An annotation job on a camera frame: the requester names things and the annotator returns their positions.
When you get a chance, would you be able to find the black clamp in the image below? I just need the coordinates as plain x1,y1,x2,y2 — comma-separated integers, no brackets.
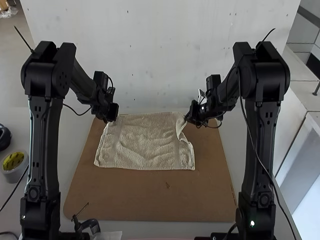
70,201,101,237

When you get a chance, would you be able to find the black rounded object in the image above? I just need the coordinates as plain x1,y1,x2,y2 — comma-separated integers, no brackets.
0,122,13,152

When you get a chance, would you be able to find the grey tape roll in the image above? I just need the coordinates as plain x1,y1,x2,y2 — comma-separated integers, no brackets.
0,148,30,184

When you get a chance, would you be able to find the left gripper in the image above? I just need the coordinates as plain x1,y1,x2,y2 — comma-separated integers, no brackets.
90,99,120,124

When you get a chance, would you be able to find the black zip tie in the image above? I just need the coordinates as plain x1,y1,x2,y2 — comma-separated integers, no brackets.
13,25,35,54
260,28,276,44

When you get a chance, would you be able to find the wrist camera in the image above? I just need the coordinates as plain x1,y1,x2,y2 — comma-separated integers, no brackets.
205,74,222,91
93,70,111,89

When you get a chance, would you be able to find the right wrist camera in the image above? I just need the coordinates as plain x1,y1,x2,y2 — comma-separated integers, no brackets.
205,74,222,91

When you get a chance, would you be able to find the pale towel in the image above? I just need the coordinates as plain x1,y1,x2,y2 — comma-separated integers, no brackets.
93,111,196,172

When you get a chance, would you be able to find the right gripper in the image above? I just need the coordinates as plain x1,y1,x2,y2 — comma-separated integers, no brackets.
184,97,224,126

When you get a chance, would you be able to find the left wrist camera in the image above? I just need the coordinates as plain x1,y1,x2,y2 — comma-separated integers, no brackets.
93,70,111,89

